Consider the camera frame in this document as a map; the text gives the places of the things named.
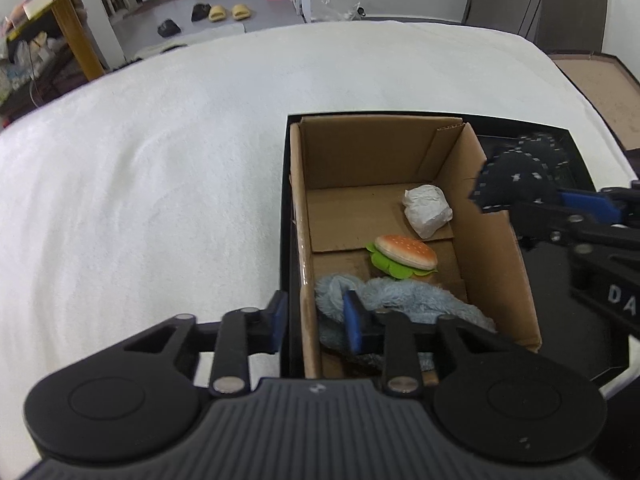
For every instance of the clear plastic bag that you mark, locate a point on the clear plastic bag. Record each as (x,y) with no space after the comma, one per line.
(345,4)

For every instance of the plush hamburger toy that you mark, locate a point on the plush hamburger toy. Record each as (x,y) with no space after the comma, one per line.
(405,255)

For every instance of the grey plush paw slipper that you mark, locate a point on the grey plush paw slipper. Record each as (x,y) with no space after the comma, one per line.
(425,300)

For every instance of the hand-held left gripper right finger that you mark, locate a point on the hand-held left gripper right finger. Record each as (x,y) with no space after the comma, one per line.
(354,322)

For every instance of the white paper ball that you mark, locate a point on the white paper ball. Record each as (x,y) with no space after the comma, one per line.
(427,210)

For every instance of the pile of household clutter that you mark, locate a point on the pile of household clutter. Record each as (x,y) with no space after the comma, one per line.
(25,70)

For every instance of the brown cardboard box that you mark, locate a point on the brown cardboard box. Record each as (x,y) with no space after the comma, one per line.
(350,160)

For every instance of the yellow round table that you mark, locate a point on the yellow round table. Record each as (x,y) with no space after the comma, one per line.
(75,35)

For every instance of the yellow slipper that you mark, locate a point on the yellow slipper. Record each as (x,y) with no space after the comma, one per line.
(242,11)
(218,13)

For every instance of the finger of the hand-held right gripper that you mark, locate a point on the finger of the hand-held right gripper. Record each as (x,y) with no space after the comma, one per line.
(587,205)
(540,220)

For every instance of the black slipper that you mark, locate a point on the black slipper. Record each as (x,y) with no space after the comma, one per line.
(168,28)
(201,12)

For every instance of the grey upholstered chair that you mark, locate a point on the grey upholstered chair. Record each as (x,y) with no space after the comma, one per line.
(565,5)

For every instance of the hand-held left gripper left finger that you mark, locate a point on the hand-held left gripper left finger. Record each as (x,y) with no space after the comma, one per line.
(278,320)

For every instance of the black shallow tray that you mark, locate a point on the black shallow tray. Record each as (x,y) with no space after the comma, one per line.
(545,280)

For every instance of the dark patterned soft toy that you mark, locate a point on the dark patterned soft toy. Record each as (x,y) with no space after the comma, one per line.
(520,175)

